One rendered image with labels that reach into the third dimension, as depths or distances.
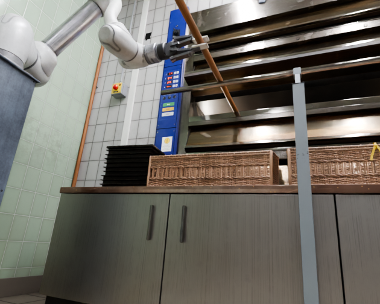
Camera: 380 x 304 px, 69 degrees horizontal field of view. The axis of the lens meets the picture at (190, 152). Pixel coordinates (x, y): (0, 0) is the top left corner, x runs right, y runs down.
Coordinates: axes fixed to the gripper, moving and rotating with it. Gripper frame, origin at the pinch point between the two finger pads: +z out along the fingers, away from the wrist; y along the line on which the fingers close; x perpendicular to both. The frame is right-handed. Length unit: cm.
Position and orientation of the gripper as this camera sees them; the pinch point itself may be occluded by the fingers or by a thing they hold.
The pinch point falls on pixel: (200, 43)
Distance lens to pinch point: 128.8
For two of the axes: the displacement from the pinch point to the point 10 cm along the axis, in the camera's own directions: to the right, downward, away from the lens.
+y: -0.7, 9.5, -3.2
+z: 9.2, -0.6, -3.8
